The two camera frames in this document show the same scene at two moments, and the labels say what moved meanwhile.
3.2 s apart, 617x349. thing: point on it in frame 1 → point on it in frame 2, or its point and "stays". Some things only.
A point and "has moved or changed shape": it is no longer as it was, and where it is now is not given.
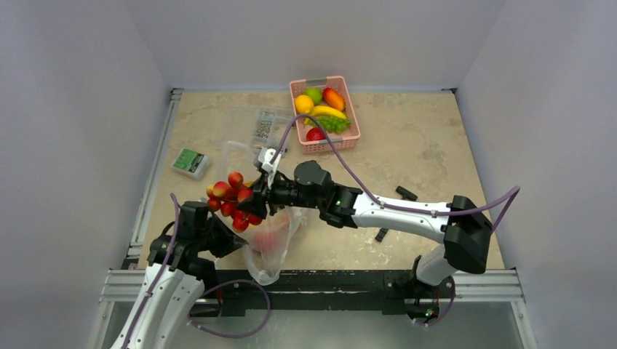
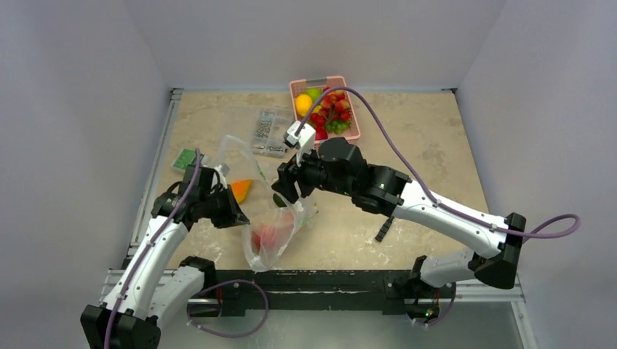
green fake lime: x=315 y=93 stays
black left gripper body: x=218 y=241 → x=219 y=206
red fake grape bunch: x=225 y=196 has moved or changed shape
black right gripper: x=263 y=193 → x=293 y=174
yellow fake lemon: x=304 y=104 stays
